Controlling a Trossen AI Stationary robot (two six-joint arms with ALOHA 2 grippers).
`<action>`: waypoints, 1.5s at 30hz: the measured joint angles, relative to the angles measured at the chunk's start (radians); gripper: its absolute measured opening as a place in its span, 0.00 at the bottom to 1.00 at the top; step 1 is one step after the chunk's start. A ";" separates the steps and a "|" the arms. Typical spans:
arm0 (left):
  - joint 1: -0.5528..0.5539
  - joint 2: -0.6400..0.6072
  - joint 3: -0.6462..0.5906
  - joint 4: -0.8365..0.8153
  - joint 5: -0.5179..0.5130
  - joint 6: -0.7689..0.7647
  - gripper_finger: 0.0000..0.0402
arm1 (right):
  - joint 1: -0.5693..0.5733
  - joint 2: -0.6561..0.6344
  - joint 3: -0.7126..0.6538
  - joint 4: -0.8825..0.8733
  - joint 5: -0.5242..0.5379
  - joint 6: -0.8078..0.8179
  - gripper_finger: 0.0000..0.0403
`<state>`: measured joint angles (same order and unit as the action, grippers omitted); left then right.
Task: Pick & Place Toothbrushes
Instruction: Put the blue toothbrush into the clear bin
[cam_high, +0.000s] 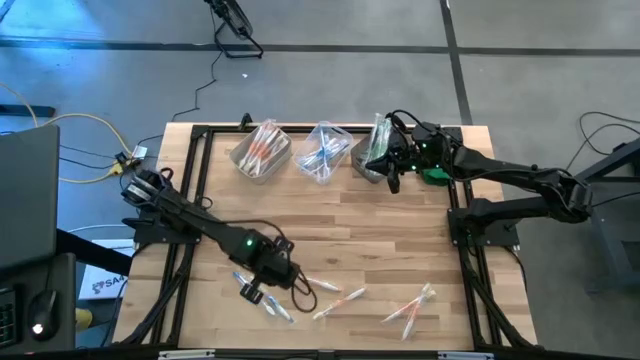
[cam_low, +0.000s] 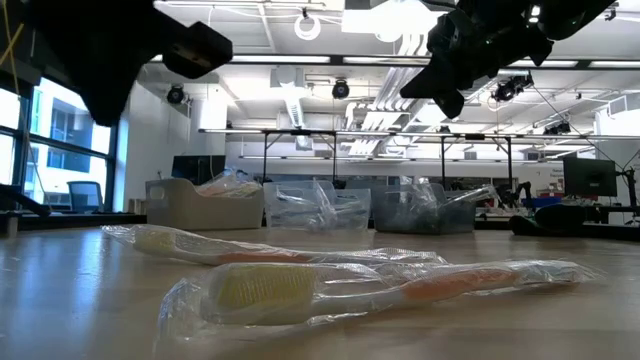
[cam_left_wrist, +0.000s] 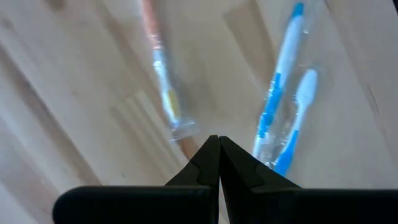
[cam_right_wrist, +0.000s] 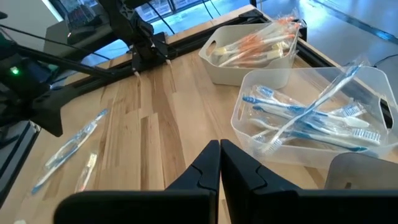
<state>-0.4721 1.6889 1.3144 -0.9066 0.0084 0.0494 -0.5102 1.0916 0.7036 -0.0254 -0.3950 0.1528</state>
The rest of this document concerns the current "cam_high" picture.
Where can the clear plastic bin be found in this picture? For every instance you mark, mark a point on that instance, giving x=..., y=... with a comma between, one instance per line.
x=300, y=162

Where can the white cardboard box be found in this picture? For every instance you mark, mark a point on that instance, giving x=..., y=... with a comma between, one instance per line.
x=105, y=282

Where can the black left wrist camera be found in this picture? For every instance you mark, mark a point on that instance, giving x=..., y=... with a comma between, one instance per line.
x=283, y=246

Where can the black computer mouse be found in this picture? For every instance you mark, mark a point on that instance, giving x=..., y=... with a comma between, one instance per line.
x=42, y=315

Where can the yellow object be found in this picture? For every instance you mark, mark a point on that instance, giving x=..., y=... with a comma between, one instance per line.
x=86, y=320

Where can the green toothbrush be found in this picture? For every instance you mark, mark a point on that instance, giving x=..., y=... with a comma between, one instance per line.
x=377, y=145
x=371, y=155
x=374, y=147
x=381, y=137

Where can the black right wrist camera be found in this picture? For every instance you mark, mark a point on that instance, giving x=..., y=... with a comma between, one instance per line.
x=427, y=132

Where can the silver metal bracket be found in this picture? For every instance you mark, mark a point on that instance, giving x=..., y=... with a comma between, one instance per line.
x=186, y=354
x=465, y=355

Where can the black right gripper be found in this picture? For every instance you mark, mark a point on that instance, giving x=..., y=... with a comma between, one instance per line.
x=415, y=155

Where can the grey desk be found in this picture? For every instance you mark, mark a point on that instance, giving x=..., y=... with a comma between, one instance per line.
x=50, y=280

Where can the black keyboard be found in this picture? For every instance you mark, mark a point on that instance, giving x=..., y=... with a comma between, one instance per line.
x=7, y=317

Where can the grey translucent plastic bin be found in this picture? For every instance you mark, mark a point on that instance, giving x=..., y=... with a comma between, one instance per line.
x=357, y=165

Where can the white plastic bin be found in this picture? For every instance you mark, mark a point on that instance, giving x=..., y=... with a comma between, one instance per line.
x=237, y=160

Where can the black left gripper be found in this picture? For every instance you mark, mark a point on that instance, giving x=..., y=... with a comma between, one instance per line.
x=270, y=267

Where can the dark grey monitor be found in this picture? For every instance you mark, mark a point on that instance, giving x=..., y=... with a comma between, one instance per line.
x=27, y=200

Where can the orange toothbrush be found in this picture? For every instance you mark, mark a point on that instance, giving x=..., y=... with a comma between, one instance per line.
x=411, y=322
x=400, y=313
x=267, y=147
x=260, y=137
x=340, y=303
x=257, y=150
x=252, y=152
x=270, y=157
x=275, y=152
x=279, y=142
x=327, y=286

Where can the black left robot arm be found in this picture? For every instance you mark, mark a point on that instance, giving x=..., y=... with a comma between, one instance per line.
x=190, y=215

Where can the black floor bar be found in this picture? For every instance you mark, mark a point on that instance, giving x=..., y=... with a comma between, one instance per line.
x=27, y=111

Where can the power strip with plugs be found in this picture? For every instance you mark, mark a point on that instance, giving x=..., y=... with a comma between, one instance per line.
x=127, y=159

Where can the grey metal stand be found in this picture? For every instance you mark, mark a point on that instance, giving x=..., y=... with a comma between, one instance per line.
x=615, y=225

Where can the dark green triangular sheet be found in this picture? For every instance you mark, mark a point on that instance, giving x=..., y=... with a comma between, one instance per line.
x=434, y=176

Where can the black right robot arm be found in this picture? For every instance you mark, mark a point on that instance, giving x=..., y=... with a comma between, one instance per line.
x=525, y=185

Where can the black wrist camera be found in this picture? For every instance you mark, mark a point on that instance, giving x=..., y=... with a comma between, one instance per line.
x=283, y=246
x=427, y=132

